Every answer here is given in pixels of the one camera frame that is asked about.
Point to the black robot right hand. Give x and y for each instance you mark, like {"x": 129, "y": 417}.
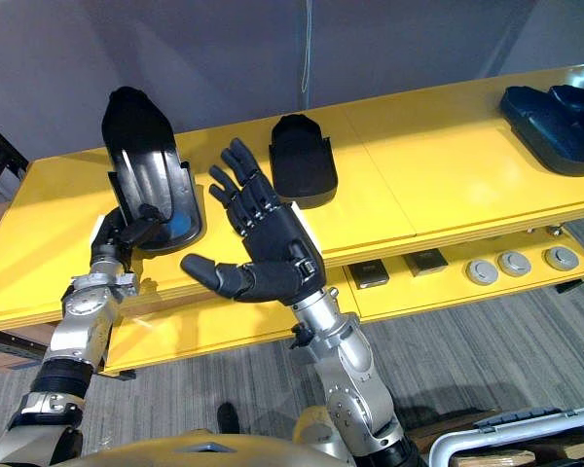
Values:
{"x": 272, "y": 243}

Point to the grey round metal part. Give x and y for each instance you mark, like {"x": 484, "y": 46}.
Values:
{"x": 561, "y": 258}
{"x": 514, "y": 263}
{"x": 482, "y": 272}

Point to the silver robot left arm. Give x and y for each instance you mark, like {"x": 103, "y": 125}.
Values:
{"x": 73, "y": 340}

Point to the dark square metal part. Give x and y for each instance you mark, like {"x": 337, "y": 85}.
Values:
{"x": 368, "y": 274}
{"x": 426, "y": 262}

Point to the yellow shelf board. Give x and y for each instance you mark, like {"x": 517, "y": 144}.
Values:
{"x": 418, "y": 165}
{"x": 253, "y": 321}

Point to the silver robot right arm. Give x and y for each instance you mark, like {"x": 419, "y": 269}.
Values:
{"x": 350, "y": 370}

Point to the silver shelf bolt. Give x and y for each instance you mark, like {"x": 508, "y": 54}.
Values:
{"x": 556, "y": 230}

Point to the black plastic housing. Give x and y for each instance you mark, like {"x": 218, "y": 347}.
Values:
{"x": 545, "y": 136}
{"x": 302, "y": 160}
{"x": 146, "y": 165}
{"x": 579, "y": 99}

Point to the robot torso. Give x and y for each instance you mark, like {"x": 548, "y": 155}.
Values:
{"x": 209, "y": 450}

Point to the white plastic crate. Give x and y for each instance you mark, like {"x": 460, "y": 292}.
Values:
{"x": 516, "y": 433}

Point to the black metal shelf frame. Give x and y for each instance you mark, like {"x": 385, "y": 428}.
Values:
{"x": 0, "y": 155}

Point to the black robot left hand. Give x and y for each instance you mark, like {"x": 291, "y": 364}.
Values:
{"x": 111, "y": 239}

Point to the dark robot foot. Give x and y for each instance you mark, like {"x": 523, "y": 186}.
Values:
{"x": 228, "y": 417}

